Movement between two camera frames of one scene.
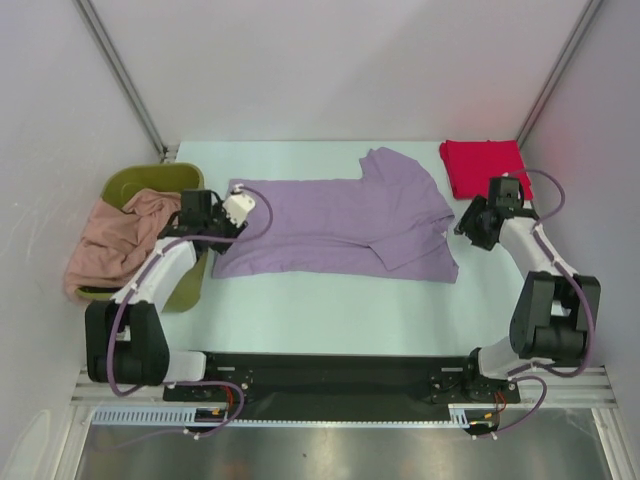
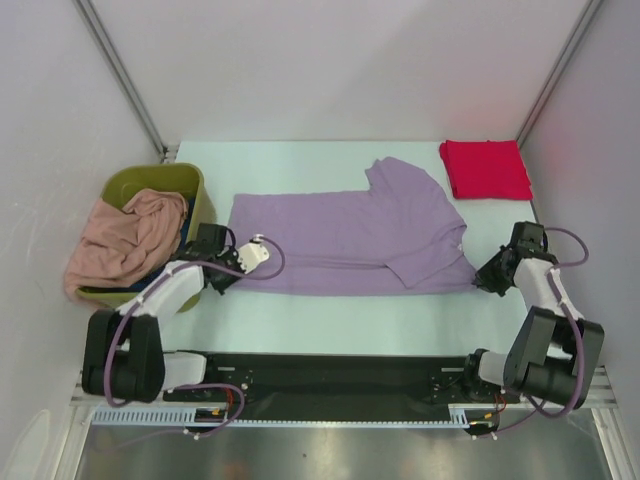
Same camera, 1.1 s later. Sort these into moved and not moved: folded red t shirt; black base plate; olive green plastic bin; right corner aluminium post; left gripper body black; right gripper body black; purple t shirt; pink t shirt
Moved: left gripper body black; right gripper body black; purple t shirt
Not moved: olive green plastic bin; right corner aluminium post; folded red t shirt; pink t shirt; black base plate
